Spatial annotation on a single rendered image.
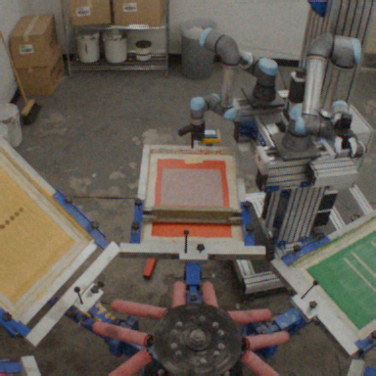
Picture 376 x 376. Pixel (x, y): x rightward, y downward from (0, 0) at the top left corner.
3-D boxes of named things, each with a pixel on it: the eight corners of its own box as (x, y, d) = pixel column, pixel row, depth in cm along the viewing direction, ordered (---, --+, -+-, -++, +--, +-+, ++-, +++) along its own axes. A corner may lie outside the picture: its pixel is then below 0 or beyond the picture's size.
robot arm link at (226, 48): (248, 39, 215) (239, 117, 249) (232, 32, 221) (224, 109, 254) (232, 45, 209) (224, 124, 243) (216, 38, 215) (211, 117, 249)
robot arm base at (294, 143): (302, 134, 236) (305, 119, 230) (313, 151, 226) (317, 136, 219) (277, 136, 234) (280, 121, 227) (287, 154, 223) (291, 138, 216)
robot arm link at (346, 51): (309, 123, 226) (331, 29, 189) (337, 128, 224) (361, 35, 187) (309, 137, 218) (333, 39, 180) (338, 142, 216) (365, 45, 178)
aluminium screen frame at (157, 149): (144, 149, 271) (144, 144, 268) (238, 152, 272) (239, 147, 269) (132, 250, 213) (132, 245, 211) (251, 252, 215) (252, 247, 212)
